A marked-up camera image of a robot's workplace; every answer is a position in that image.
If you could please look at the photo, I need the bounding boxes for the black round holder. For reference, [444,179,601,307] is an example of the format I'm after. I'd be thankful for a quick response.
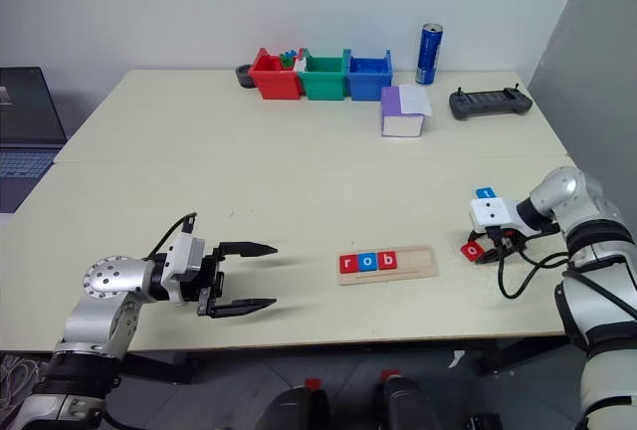
[235,64,258,89]

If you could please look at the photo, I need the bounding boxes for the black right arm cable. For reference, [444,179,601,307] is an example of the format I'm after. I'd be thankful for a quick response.
[490,236,573,301]

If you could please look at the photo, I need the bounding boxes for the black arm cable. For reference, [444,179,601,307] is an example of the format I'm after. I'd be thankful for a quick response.
[147,212,198,263]
[490,236,573,301]

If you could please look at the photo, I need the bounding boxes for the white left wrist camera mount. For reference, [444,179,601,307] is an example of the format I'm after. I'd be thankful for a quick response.
[161,233,206,307]

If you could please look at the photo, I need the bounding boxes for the green plastic bin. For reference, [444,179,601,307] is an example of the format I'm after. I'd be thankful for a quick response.
[298,50,348,102]

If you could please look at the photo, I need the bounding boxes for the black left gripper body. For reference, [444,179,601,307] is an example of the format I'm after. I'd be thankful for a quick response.
[179,248,226,317]

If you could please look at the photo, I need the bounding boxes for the blue plastic bin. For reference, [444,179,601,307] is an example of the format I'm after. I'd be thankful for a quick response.
[343,49,394,102]

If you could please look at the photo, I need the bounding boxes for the red plastic bin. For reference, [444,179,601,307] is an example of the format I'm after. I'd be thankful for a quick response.
[248,47,305,102]

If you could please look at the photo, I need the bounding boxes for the dark laptop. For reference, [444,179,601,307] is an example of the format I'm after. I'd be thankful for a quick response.
[0,67,69,215]

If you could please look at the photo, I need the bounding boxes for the white cable bundle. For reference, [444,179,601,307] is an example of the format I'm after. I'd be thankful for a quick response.
[0,352,44,414]

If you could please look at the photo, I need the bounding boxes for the purple and white box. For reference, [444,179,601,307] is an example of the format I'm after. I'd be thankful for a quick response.
[380,84,433,139]

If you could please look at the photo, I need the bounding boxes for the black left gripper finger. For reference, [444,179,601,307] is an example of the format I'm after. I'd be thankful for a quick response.
[218,241,279,260]
[207,298,278,321]

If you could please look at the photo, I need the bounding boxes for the blue drink can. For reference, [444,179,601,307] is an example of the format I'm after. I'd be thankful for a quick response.
[415,22,445,87]

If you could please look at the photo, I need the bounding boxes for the wooden letter tray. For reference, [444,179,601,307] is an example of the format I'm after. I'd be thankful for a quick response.
[336,245,440,287]

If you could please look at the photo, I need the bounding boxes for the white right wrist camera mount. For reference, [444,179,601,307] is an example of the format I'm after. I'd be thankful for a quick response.
[470,195,530,234]

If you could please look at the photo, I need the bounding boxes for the dark rounded shape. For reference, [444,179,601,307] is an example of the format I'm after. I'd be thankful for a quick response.
[373,374,445,430]
[258,384,330,430]

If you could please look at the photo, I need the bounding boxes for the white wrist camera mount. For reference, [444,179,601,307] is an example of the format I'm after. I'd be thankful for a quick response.
[161,233,206,307]
[470,195,530,234]

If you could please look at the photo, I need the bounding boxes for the black table leg frame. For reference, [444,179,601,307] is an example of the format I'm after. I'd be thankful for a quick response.
[118,349,203,386]
[470,335,573,377]

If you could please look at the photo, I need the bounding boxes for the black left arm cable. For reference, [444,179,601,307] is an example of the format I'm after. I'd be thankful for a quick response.
[147,212,198,263]

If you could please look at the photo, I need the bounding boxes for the dark grey handheld controller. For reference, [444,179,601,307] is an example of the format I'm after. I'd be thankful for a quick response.
[448,84,533,121]

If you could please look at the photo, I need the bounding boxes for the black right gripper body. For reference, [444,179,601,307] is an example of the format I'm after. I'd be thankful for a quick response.
[484,224,522,253]

